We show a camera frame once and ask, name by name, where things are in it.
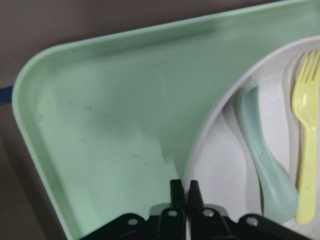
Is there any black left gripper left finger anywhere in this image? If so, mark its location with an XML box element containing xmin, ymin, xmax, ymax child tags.
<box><xmin>155</xmin><ymin>179</ymin><xmax>187</xmax><ymax>240</ymax></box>

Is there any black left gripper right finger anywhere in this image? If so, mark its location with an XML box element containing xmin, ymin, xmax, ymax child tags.
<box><xmin>187</xmin><ymin>180</ymin><xmax>232</xmax><ymax>240</ymax></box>

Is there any white round plate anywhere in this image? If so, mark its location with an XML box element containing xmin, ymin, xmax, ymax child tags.
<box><xmin>183</xmin><ymin>35</ymin><xmax>320</xmax><ymax>240</ymax></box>

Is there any yellow plastic fork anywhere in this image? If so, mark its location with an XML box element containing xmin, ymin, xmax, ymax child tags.
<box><xmin>291</xmin><ymin>50</ymin><xmax>320</xmax><ymax>225</ymax></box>

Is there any teal plastic spoon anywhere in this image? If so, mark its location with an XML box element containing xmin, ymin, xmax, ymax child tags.
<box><xmin>234</xmin><ymin>81</ymin><xmax>298</xmax><ymax>224</ymax></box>

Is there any mint green plastic tray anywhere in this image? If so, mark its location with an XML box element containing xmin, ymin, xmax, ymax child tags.
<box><xmin>12</xmin><ymin>0</ymin><xmax>320</xmax><ymax>240</ymax></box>

